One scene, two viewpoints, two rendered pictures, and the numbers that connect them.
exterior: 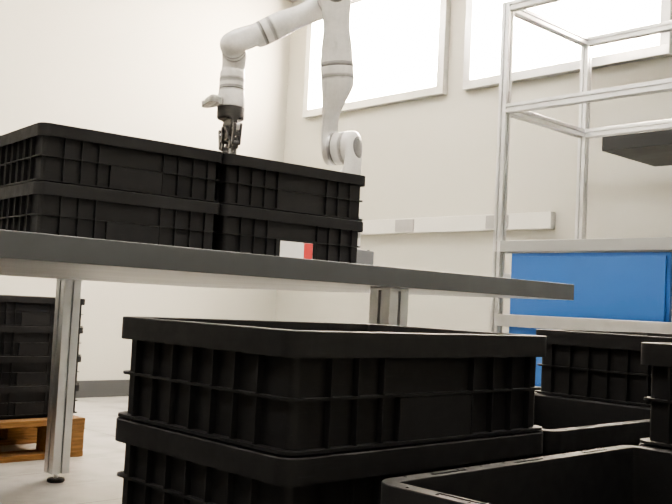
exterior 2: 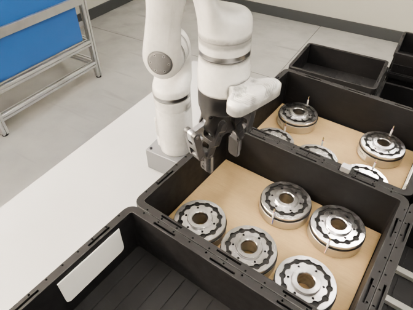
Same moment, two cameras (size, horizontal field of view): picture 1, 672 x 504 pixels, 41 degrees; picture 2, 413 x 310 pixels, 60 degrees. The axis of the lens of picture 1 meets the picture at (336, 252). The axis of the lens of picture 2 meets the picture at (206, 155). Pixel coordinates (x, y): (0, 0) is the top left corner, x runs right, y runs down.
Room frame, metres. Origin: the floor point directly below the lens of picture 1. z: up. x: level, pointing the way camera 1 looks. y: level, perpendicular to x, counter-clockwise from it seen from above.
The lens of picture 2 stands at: (2.60, 0.74, 1.42)
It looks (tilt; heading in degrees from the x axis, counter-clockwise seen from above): 42 degrees down; 254
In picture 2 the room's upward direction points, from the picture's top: straight up
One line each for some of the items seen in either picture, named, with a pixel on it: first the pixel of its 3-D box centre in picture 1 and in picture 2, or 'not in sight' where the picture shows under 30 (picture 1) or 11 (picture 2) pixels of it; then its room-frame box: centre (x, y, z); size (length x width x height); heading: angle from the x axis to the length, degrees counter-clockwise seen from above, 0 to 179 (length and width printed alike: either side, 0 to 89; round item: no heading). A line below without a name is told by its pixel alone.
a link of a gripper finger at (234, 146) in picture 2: not in sight; (234, 146); (2.42, 0.29, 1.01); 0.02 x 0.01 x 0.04; 115
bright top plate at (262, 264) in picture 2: not in sight; (248, 248); (2.43, 0.41, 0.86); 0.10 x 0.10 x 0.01
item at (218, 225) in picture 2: not in sight; (200, 220); (2.49, 0.32, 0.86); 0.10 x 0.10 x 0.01
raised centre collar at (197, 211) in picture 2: not in sight; (200, 218); (2.49, 0.32, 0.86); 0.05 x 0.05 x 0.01
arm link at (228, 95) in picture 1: (225, 96); (233, 71); (2.45, 0.33, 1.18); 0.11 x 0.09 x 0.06; 115
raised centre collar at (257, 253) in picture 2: not in sight; (249, 247); (2.43, 0.41, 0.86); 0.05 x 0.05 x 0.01
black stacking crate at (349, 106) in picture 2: (263, 196); (329, 139); (2.14, 0.18, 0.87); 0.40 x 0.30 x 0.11; 128
